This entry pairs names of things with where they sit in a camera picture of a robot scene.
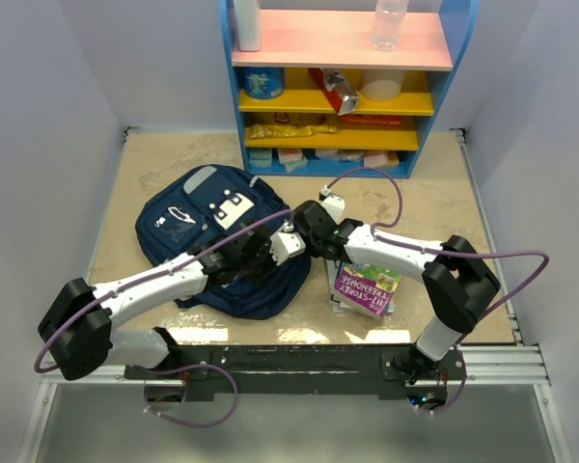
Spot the yellow snack bag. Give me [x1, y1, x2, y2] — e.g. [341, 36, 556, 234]
[247, 123, 338, 140]

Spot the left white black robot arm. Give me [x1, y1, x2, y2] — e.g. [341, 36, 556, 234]
[34, 224, 283, 381]

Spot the stack of books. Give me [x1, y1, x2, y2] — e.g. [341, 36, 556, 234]
[326, 260, 402, 319]

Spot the red silver snack box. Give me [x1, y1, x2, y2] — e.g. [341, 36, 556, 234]
[308, 68, 359, 116]

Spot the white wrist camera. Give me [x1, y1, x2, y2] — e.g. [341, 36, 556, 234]
[318, 185, 345, 224]
[269, 221, 306, 266]

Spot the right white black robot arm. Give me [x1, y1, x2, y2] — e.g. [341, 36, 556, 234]
[293, 201, 501, 382]

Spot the white cylinder bottle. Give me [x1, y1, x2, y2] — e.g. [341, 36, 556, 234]
[234, 0, 262, 52]

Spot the clear plastic water bottle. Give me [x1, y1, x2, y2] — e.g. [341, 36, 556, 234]
[371, 0, 409, 51]

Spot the purple cable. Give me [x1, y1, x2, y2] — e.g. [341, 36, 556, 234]
[319, 167, 551, 416]
[33, 207, 297, 427]

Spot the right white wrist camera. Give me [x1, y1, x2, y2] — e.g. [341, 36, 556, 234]
[318, 185, 345, 224]

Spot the blue round can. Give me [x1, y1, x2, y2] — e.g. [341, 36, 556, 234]
[242, 67, 285, 100]

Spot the white plastic tub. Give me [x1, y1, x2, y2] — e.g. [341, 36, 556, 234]
[359, 69, 405, 101]

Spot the orange flat box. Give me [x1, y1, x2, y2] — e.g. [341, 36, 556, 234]
[339, 114, 403, 126]

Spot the orange pink sponge pack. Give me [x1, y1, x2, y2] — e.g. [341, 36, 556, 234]
[363, 150, 400, 169]

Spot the navy blue backpack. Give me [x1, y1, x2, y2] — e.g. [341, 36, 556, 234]
[135, 164, 312, 320]

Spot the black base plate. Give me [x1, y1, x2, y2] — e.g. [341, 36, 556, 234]
[124, 344, 465, 403]

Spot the blue shelf unit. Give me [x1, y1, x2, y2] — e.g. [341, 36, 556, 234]
[220, 1, 478, 178]

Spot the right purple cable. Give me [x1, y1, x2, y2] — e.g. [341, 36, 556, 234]
[319, 167, 551, 416]

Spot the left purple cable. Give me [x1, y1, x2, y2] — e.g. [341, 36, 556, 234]
[33, 207, 297, 427]

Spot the green sponge pack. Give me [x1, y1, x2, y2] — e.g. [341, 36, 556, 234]
[247, 148, 273, 169]

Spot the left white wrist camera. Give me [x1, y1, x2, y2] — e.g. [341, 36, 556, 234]
[269, 221, 306, 266]

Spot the aluminium frame rail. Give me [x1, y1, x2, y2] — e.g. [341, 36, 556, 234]
[460, 344, 550, 386]

